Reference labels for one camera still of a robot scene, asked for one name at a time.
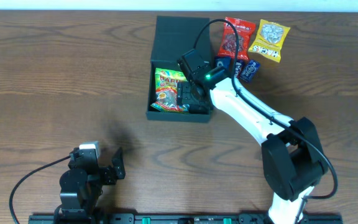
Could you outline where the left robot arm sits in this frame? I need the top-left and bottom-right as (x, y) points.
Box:
(52, 144), (126, 223)

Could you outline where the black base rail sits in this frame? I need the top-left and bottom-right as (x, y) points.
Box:
(28, 213), (344, 224)

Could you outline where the yellow snack bag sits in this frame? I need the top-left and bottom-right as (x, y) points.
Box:
(249, 19), (290, 63)

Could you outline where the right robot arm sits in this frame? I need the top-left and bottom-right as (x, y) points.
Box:
(178, 66), (334, 223)

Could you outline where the red snack bag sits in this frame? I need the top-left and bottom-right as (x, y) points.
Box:
(218, 17), (256, 61)

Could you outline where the small blue Eclipse pack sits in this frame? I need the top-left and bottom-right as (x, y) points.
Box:
(238, 60), (260, 83)

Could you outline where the blue Oreo cookie pack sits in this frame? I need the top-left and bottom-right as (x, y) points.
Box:
(214, 57), (231, 70)

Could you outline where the Cadbury Dairy Milk bar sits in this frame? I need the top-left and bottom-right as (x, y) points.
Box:
(232, 60), (246, 78)

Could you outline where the Haribo worms gummy bag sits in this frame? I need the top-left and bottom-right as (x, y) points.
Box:
(151, 68), (189, 113)

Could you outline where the dark green box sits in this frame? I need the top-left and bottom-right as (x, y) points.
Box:
(145, 16), (214, 123)

